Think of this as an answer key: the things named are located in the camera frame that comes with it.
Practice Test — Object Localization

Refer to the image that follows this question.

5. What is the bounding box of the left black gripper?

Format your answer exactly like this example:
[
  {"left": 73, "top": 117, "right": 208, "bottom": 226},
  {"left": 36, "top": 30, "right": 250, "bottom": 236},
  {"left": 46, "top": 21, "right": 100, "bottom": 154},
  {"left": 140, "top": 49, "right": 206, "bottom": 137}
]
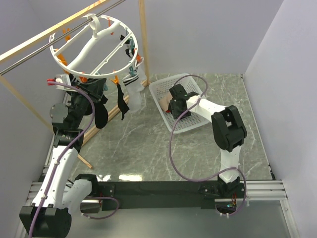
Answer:
[{"left": 66, "top": 77, "right": 106, "bottom": 128}]

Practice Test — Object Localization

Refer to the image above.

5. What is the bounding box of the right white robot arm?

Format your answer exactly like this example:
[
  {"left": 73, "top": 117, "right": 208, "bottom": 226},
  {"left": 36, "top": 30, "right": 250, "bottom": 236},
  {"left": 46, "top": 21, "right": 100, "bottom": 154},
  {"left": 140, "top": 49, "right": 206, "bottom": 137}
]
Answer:
[{"left": 168, "top": 84, "right": 247, "bottom": 198}]

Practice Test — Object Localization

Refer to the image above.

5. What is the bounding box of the metal hanging rod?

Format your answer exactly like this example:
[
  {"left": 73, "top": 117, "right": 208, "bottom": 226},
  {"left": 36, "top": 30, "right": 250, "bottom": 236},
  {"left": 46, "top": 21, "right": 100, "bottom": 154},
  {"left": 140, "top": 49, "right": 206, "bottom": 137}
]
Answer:
[{"left": 0, "top": 0, "right": 124, "bottom": 75}]

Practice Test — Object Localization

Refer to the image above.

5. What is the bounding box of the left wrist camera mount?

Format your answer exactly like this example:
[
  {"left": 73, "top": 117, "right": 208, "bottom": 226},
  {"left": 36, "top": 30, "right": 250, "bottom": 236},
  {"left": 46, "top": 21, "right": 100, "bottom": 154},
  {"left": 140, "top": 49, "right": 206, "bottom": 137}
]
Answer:
[{"left": 47, "top": 73, "right": 71, "bottom": 91}]

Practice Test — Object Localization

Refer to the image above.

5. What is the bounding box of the white round clip hanger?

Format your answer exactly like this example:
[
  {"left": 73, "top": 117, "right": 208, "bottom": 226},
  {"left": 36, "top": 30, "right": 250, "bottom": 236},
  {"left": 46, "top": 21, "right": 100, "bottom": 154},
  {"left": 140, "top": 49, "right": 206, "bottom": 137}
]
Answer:
[{"left": 50, "top": 13, "right": 142, "bottom": 79}]

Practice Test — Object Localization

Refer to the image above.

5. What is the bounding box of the wooden rack frame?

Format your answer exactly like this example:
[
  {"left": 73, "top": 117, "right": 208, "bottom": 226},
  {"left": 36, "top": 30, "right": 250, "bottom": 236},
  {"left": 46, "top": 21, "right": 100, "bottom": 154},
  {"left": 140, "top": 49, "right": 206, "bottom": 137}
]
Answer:
[{"left": 0, "top": 0, "right": 150, "bottom": 169}]

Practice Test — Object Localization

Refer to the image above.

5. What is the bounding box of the white striped hanging sock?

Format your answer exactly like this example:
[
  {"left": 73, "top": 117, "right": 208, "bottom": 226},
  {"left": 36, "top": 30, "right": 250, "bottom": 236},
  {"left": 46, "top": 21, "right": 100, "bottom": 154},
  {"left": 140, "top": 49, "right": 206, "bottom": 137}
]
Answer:
[{"left": 122, "top": 74, "right": 144, "bottom": 113}]

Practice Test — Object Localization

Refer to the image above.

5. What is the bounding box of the black beige red sock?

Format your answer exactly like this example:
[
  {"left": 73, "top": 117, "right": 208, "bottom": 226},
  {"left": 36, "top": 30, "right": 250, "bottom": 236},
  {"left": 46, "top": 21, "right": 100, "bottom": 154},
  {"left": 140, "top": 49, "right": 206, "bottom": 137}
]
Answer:
[{"left": 159, "top": 96, "right": 172, "bottom": 113}]

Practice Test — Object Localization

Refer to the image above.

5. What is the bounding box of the black striped sock at left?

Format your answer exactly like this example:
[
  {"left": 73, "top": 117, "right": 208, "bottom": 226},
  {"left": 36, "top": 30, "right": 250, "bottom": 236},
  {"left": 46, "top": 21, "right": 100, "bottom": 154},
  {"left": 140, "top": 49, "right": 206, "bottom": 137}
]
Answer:
[{"left": 94, "top": 95, "right": 108, "bottom": 129}]

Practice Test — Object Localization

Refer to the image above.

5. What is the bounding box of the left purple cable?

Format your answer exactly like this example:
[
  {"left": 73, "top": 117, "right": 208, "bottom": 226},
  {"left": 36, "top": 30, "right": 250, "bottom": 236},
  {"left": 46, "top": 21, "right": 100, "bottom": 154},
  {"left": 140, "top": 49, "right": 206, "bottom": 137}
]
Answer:
[{"left": 27, "top": 83, "right": 121, "bottom": 238}]

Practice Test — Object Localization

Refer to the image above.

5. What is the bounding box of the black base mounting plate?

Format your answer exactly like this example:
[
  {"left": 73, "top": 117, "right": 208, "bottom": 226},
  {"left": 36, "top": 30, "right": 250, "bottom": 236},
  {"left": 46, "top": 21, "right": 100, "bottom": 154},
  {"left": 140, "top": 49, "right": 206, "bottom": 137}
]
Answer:
[{"left": 99, "top": 180, "right": 246, "bottom": 209}]

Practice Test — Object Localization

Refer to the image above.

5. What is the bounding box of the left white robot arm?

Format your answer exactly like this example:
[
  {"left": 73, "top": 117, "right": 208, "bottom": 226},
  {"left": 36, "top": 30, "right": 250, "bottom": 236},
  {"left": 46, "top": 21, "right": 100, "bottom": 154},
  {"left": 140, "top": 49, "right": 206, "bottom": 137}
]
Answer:
[{"left": 19, "top": 78, "right": 108, "bottom": 238}]

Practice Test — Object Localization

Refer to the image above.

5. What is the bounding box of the purple cable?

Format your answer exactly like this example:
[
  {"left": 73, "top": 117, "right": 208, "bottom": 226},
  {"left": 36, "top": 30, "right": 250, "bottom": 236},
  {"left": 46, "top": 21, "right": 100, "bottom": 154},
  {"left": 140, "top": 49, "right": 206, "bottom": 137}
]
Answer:
[
  {"left": 27, "top": 83, "right": 121, "bottom": 238},
  {"left": 168, "top": 75, "right": 248, "bottom": 220}
]

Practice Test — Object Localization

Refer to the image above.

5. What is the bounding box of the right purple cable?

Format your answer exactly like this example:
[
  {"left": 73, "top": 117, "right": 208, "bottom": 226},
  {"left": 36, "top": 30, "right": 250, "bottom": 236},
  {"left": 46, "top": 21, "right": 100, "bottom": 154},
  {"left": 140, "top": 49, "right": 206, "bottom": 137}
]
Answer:
[{"left": 168, "top": 75, "right": 248, "bottom": 220}]

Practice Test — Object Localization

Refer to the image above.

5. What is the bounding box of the white plastic mesh basket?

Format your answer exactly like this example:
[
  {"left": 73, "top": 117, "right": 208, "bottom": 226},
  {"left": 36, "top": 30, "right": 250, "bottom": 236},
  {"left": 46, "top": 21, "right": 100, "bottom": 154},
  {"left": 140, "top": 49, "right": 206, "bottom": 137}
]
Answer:
[{"left": 149, "top": 73, "right": 209, "bottom": 134}]

